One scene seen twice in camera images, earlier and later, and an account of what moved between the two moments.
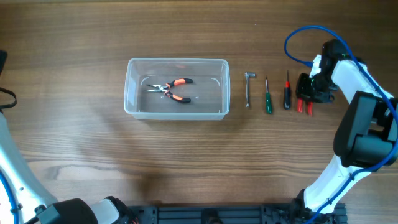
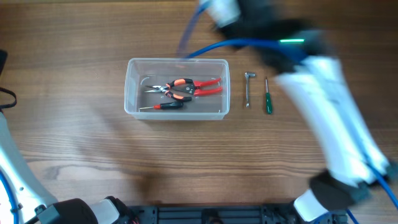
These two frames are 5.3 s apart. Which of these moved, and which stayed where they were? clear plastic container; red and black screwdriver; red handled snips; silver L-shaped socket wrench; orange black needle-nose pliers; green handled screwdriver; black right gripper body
Moved: red and black screwdriver; black right gripper body; red handled snips
Stayed: green handled screwdriver; silver L-shaped socket wrench; clear plastic container; orange black needle-nose pliers
